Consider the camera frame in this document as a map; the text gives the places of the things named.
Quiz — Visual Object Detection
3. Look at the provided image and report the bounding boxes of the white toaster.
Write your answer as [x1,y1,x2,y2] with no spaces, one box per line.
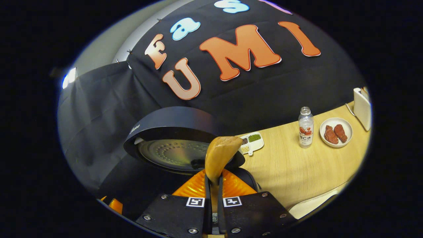
[353,87,372,132]

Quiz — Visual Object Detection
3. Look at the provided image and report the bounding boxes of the dark grey rice cooker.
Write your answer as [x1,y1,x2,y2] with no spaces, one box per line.
[97,106,261,222]

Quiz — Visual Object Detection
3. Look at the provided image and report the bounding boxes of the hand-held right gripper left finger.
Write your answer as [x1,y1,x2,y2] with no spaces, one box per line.
[135,169,212,238]

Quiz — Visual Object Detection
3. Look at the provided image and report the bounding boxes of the wooden spoon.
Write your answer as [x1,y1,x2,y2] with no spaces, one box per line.
[205,136,243,212]

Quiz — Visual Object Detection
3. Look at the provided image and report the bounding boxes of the clear drink bottle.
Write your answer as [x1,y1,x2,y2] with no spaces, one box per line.
[298,106,314,148]

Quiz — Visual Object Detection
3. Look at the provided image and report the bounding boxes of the white divided bean dish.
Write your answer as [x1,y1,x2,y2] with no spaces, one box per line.
[239,132,264,156]

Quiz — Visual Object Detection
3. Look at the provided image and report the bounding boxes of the rectangular ceiling light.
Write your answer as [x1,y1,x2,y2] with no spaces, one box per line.
[62,68,77,89]

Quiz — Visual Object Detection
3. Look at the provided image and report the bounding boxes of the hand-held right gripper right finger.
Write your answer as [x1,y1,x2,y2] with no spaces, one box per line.
[216,169,298,238]

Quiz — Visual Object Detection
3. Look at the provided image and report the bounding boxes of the white round plate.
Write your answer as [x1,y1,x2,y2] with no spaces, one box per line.
[320,117,353,148]

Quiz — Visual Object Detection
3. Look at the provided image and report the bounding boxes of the red meat piece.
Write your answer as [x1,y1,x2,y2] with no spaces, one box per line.
[325,125,339,144]
[334,124,348,143]

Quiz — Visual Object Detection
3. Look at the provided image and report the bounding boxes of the white rice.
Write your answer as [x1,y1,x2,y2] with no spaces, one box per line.
[289,183,347,219]

